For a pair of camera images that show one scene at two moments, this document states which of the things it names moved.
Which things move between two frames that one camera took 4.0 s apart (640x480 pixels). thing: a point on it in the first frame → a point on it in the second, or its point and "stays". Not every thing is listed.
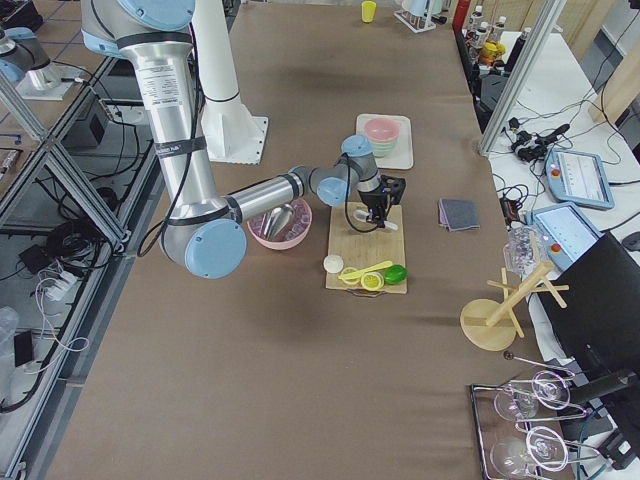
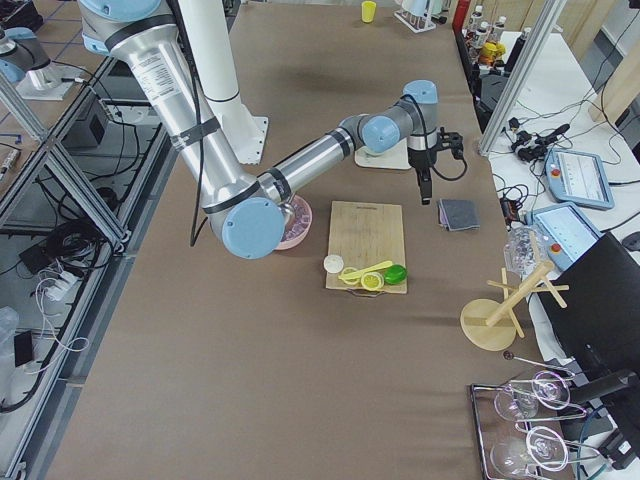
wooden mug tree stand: [491, 324] stays
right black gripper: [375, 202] → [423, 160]
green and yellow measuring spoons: [357, 275] stays
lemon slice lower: [350, 275] stays
